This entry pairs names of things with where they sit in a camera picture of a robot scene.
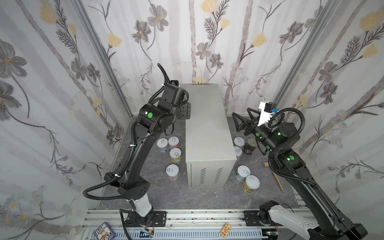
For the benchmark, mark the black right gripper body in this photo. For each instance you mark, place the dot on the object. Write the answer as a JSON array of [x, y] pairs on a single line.
[[248, 125]]

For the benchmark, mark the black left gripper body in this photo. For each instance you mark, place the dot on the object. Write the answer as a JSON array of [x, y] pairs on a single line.
[[184, 110]]

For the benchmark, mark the dark can with gold lid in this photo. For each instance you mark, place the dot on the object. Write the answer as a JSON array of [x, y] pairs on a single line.
[[250, 146]]

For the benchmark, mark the green orange label can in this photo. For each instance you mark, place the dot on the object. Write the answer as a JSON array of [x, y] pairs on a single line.
[[250, 184]]

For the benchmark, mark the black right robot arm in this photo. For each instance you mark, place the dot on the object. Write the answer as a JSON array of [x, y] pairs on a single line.
[[278, 136]]

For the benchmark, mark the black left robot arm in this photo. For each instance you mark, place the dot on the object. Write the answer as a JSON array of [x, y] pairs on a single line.
[[165, 107]]

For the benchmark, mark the white-lid green label can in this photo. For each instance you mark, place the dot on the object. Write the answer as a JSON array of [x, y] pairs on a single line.
[[239, 142]]

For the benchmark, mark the white-lid pink can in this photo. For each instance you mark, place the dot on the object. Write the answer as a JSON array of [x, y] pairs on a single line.
[[172, 172], [173, 142]]

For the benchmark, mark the wooden mallet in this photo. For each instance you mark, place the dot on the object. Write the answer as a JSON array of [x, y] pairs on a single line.
[[275, 175]]

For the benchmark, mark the white-lid teal can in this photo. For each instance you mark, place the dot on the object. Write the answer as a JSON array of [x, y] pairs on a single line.
[[162, 145]]

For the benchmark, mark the white-lid grey can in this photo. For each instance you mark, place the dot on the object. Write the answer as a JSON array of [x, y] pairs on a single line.
[[242, 173]]

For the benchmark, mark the white-lid yellow can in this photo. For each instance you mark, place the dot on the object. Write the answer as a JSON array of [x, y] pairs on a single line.
[[176, 155]]

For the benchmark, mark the grey metal cabinet box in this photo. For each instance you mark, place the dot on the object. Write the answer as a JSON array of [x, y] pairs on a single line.
[[210, 155]]

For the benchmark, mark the white-lid pink can front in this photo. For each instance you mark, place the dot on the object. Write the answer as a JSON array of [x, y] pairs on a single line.
[[172, 172]]

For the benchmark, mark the small orange tag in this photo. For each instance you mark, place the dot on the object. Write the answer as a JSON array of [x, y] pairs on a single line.
[[225, 230]]

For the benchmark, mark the blue printed card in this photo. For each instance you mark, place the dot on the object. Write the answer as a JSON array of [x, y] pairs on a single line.
[[104, 232]]

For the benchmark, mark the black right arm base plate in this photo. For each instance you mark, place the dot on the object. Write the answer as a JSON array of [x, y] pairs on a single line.
[[256, 218]]

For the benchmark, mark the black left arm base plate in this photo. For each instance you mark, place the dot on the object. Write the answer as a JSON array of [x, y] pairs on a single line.
[[159, 218]]

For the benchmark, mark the aluminium corner wall post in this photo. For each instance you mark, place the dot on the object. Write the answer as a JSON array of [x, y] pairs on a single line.
[[314, 35]]

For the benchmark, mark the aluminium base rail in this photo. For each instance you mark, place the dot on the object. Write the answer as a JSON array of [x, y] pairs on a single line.
[[193, 219]]

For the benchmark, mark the white cable duct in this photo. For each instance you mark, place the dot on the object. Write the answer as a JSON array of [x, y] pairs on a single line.
[[195, 234]]

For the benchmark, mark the left corner wall post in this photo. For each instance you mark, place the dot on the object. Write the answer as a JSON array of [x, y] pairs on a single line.
[[101, 53]]

